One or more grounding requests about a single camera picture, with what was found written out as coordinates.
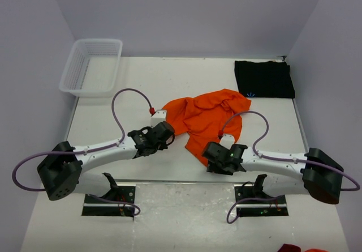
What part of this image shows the orange t shirt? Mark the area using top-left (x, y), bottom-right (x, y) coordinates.
top-left (162, 89), bottom-right (251, 166)

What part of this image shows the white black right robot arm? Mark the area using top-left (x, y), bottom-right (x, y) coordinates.
top-left (202, 142), bottom-right (343, 204)

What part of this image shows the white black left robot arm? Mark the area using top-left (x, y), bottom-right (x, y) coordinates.
top-left (37, 121), bottom-right (175, 203)

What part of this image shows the folded black t shirt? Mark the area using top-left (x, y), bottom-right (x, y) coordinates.
top-left (234, 61), bottom-right (295, 99)

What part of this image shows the white plastic mesh basket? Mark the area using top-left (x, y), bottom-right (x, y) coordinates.
top-left (59, 39), bottom-right (123, 98)

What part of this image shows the dark red cloth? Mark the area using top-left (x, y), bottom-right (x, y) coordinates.
top-left (278, 244), bottom-right (301, 252)

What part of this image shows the orange cloth at edge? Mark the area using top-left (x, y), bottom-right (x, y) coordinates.
top-left (305, 248), bottom-right (329, 252)

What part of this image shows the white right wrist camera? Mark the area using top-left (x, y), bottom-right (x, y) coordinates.
top-left (220, 134), bottom-right (235, 149)

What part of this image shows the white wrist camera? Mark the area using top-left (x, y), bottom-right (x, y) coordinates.
top-left (220, 134), bottom-right (235, 149)
top-left (150, 110), bottom-right (167, 127)

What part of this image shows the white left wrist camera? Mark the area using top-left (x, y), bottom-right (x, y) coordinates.
top-left (150, 110), bottom-right (167, 127)

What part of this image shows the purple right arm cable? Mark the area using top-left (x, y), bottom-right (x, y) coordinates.
top-left (219, 111), bottom-right (361, 192)

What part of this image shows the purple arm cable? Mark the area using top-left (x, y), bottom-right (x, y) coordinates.
top-left (12, 88), bottom-right (156, 193)
top-left (219, 111), bottom-right (361, 192)

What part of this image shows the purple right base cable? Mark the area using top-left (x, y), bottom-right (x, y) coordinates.
top-left (227, 197), bottom-right (285, 224)

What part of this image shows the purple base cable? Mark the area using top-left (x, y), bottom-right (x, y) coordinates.
top-left (87, 194), bottom-right (141, 216)
top-left (227, 197), bottom-right (285, 224)

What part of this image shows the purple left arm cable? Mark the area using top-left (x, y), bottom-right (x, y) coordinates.
top-left (12, 88), bottom-right (156, 193)

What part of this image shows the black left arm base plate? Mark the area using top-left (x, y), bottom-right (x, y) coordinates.
top-left (81, 185), bottom-right (140, 218)

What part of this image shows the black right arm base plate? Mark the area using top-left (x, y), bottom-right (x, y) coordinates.
top-left (234, 183), bottom-right (289, 217)

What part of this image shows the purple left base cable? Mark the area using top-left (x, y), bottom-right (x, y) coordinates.
top-left (87, 194), bottom-right (141, 216)

